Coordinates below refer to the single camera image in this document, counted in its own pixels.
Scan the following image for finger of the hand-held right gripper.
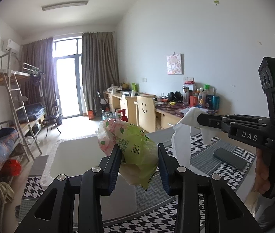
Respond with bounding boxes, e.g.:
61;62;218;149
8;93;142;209
197;113;237;136
225;114;270;124

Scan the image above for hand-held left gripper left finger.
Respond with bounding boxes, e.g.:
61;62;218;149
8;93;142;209
14;143;123;233

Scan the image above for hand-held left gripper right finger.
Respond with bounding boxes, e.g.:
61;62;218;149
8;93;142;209
157;143;265;233

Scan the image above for green printed plastic bag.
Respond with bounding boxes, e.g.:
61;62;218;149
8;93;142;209
97;118;158;192

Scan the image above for white tissue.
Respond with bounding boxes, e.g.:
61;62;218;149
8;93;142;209
173;107;212;168

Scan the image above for white foam box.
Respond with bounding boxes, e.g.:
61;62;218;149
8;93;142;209
40;136;138;221

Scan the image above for person's right forearm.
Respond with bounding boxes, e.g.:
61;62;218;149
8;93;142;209
256;194;275;233

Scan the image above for person's right hand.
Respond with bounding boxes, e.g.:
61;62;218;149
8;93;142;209
253;148;275;195

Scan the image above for teal canister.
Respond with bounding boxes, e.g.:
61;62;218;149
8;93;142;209
211;95;220;110

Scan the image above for clear tumbler with dark lid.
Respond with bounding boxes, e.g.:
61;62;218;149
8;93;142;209
182;85;192;106

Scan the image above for houndstooth tablecloth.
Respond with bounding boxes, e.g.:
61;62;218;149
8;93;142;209
15;131;257;233

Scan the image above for black phone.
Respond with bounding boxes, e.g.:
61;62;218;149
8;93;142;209
213;147;248;171

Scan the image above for black headphones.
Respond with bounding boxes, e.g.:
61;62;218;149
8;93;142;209
168;91;183;102

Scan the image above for wooden chair with smiley face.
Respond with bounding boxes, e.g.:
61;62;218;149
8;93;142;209
134;95;157;133

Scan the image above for pale plastic bucket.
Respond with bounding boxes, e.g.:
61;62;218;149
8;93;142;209
101;109;116;120

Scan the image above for wooden desk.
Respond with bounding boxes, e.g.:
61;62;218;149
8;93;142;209
103;90;220;131

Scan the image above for dark trolley bag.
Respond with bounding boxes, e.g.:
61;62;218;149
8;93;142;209
94;91;109;117

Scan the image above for black folding chair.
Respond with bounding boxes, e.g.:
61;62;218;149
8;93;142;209
42;99;63;136

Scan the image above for small metal bunk bed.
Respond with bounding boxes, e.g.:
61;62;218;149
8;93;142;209
11;63;60;136

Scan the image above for glass balcony door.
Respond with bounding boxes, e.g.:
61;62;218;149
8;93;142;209
53;37;83;119

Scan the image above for dark blue mattress bedding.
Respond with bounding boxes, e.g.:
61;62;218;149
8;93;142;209
22;103;47;122

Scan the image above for wide brown curtain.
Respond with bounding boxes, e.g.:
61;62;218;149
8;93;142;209
82;31;120;117

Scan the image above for red plastic bag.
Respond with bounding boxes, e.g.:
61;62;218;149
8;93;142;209
4;159;22;176

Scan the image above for beige cloth bundle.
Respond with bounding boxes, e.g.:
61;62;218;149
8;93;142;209
0;182;14;202

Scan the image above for large metal bunk bed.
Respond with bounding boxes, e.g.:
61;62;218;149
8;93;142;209
0;47;43;199

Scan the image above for hanging dark clothes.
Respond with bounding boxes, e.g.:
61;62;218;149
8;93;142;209
29;71;43;97

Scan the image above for narrow brown curtain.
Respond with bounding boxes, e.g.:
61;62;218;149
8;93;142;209
21;37;55;102

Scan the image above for white air conditioner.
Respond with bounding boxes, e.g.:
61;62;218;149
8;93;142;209
1;39;20;53

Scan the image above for wall poster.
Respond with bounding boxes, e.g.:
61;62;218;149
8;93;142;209
166;53;183;75

